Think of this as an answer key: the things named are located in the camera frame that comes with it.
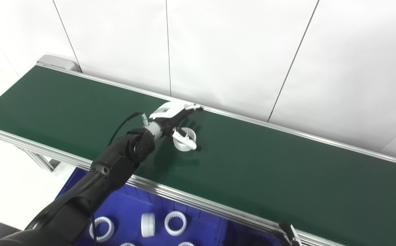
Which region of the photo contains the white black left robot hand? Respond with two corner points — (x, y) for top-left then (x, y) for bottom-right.
(149, 101), (204, 152)

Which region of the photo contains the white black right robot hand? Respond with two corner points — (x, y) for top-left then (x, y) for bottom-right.
(279, 220), (303, 246)

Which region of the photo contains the white ring part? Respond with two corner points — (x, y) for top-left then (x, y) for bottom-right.
(172, 127), (197, 152)

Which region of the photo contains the green conveyor belt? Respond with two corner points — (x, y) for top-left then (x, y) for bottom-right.
(0, 65), (396, 246)
(0, 61), (396, 246)

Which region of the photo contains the blue bin with white parts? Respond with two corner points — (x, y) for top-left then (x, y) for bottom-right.
(55, 167), (227, 246)

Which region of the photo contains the grey conveyor end cap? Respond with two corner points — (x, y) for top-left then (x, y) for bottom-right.
(37, 55), (82, 73)

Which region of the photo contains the aluminium conveyor leg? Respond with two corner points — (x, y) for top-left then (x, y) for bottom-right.
(17, 147), (62, 172)

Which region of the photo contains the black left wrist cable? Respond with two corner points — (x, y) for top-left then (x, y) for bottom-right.
(108, 112), (149, 146)

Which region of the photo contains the white ring lying on edge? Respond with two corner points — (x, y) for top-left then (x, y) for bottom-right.
(141, 213), (156, 238)

